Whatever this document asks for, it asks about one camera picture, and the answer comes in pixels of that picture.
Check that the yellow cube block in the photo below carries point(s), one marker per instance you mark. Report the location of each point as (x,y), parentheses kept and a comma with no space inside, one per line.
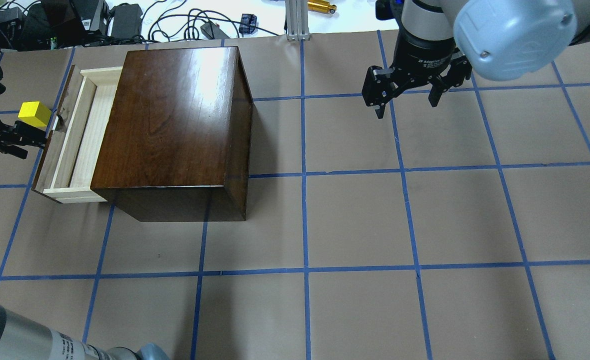
(35,113)

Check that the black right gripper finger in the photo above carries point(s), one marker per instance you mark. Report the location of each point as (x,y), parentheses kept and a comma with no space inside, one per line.
(459,71)
(379,88)

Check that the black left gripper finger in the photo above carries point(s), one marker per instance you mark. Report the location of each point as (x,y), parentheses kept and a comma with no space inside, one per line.
(14,149)
(23,134)

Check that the dark wooden cabinet box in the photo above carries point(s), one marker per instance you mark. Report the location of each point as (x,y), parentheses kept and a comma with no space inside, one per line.
(176,148)

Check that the gold cylindrical tool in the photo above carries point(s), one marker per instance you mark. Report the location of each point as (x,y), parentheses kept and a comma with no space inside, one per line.
(321,6)

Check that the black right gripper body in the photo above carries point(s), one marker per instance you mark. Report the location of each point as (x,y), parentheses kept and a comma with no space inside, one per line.
(424,57)

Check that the light wooden drawer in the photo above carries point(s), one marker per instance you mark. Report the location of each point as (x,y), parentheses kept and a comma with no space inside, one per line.
(74,141)

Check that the small blue black device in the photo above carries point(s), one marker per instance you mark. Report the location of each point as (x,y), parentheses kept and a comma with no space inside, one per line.
(247,24)

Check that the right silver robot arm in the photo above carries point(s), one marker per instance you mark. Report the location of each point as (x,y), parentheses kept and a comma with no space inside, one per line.
(503,39)

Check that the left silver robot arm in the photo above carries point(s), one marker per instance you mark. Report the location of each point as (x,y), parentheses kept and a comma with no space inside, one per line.
(24,339)

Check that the aluminium frame post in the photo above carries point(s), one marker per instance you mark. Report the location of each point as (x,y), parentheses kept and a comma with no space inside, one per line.
(297,24)

